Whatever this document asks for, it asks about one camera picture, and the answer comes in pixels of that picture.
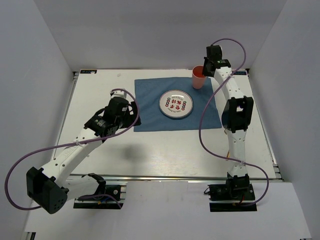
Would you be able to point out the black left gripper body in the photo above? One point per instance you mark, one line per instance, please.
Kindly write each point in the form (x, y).
(125, 121)

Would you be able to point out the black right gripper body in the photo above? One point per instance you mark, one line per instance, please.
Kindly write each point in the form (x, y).
(205, 72)

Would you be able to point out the pink plastic cup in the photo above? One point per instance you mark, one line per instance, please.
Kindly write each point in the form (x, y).
(198, 79)

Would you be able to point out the blue cloth napkin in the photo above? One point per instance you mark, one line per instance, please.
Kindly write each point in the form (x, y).
(148, 93)

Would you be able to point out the white plate with red characters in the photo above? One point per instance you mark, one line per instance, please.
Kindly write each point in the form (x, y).
(176, 104)

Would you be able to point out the gold knife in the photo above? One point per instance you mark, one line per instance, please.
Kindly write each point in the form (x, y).
(228, 155)

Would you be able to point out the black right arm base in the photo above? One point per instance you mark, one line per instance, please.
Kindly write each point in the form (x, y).
(221, 200)

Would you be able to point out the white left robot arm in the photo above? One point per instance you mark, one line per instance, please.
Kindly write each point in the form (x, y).
(51, 186)

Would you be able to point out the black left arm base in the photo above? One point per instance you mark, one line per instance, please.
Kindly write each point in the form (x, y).
(108, 195)

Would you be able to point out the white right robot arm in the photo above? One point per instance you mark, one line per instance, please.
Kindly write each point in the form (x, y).
(236, 116)

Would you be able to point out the right table corner label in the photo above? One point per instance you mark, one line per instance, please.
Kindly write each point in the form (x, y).
(240, 73)

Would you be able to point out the table corner label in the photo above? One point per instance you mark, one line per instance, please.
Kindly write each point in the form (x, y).
(240, 73)
(88, 71)

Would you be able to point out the left table corner label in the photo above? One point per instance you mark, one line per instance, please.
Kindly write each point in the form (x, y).
(88, 71)

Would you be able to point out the aluminium table edge rail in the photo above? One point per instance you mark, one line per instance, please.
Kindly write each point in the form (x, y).
(169, 178)

